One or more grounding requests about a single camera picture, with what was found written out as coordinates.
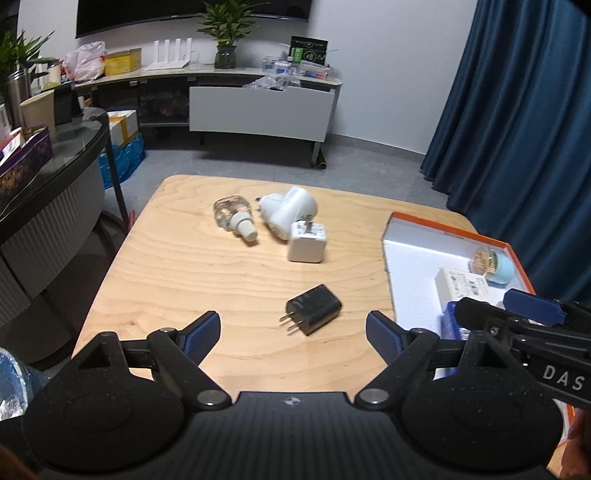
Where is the potted green plant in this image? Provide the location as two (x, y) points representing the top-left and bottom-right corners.
(197, 0), (256, 70)

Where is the clear glass liquid bottle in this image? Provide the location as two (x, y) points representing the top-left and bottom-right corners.
(213, 195), (257, 243)

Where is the white TV cabinet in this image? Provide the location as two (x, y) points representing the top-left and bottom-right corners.
(76, 67), (342, 169)

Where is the steel thermos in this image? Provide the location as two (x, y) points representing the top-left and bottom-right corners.
(6, 66), (31, 128)

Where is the orange-rimmed white tray box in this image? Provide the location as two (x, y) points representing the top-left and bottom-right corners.
(380, 211), (578, 430)

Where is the right hand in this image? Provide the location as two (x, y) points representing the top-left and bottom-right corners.
(559, 409), (590, 479)

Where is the black usb charger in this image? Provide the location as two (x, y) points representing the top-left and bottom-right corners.
(279, 284), (342, 336)

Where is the blue toothpaste box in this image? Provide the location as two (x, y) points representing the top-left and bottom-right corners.
(440, 301), (470, 341)

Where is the wall television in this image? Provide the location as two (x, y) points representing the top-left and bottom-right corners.
(76, 0), (312, 38)

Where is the white plastic bag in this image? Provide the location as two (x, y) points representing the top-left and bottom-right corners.
(62, 41), (106, 83)

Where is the round black glass table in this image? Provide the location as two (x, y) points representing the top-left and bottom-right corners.
(1, 108), (128, 325)

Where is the purple gift box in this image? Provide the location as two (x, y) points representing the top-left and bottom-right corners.
(1, 125), (53, 208)

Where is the wooden table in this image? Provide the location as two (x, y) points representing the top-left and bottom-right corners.
(71, 174), (569, 478)

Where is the dark blue curtain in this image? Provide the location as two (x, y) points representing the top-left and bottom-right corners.
(421, 1), (591, 303)

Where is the left green plant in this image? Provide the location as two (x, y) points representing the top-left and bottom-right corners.
(1, 31), (55, 92)

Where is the toothpick jar light blue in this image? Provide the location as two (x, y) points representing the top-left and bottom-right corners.
(468, 247), (516, 287)

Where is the white power adapter box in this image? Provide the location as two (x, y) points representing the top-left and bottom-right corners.
(435, 268), (496, 308)

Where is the white cube charger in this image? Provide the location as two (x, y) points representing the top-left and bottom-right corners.
(287, 220), (328, 263)

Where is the yellow box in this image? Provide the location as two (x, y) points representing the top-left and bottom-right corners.
(104, 48), (141, 76)

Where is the white router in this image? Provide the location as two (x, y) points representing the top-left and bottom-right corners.
(145, 37), (192, 71)

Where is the white plug-in vaporizer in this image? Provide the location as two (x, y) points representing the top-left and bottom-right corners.
(256, 186), (318, 241)

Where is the black green display box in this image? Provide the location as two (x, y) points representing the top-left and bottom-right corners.
(290, 36), (329, 66)

